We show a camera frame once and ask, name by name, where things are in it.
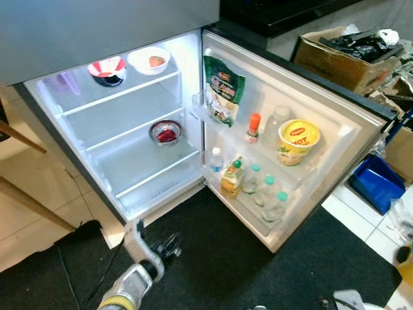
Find wooden table leg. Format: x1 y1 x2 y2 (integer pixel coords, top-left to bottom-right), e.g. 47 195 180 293
0 176 76 232

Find yellow juice carton green cap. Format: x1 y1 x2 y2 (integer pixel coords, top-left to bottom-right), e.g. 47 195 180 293
220 158 245 197

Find camouflage cloth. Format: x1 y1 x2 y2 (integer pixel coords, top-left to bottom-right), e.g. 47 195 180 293
369 39 413 117

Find green snack bag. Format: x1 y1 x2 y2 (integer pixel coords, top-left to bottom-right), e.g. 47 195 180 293
203 55 247 127

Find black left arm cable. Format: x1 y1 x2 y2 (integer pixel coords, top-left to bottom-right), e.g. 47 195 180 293
55 240 130 305

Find clear plastic jar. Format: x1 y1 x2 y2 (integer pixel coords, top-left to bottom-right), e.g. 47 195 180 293
265 105 292 146

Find red food in glass bowl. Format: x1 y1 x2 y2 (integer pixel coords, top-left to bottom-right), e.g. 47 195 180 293
157 128 178 143

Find small brown cardboard box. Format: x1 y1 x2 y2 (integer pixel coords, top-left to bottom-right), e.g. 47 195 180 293
386 126 413 183

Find teal-capped clear water bottle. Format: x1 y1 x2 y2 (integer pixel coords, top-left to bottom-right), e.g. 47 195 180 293
256 175 276 209
266 191 289 225
244 163 262 196

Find yellow instant noodle cup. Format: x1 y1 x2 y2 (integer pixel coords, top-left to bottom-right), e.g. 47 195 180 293
277 119 321 167

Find yellow jug blue cap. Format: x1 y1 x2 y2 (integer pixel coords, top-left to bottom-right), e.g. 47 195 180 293
395 244 413 288

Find large brown cardboard box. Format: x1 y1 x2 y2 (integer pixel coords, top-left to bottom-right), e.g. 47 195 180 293
292 26 404 98

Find white ceramic bowl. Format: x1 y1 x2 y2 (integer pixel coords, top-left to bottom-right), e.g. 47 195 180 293
127 46 172 76

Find clear glass bowl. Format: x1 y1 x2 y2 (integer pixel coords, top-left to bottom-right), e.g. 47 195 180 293
150 119 183 147

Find white fridge door bin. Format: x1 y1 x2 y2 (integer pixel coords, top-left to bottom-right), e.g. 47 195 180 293
203 152 289 236
192 90 304 188

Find black countertop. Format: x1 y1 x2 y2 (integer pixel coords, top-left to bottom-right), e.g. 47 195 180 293
219 0 365 37

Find white crumpled item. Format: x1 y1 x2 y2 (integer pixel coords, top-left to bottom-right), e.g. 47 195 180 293
378 28 400 46

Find blue broom handle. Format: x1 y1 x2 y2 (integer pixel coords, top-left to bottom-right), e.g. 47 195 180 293
386 110 413 146

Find white-edged glass fridge shelf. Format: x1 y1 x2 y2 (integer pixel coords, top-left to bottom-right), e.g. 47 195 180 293
87 110 202 198
61 84 188 154
35 65 183 118

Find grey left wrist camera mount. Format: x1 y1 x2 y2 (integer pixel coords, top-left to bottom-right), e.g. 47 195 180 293
123 220 163 283

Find clear plastic bag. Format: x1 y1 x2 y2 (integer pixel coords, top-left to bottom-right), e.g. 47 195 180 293
386 187 413 245

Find black plastic bags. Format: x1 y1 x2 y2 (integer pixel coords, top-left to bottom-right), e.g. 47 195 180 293
319 29 393 63

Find red white bowl black base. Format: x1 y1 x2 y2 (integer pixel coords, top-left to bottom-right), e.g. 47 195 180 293
88 56 127 88

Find grey refrigerator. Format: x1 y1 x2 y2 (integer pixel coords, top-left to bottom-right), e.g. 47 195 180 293
0 0 398 254

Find small red-capped bottle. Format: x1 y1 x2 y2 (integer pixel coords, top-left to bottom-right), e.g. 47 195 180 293
245 113 262 145

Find small blue-labelled bottle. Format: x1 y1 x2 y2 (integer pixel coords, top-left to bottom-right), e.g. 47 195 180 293
210 147 225 173

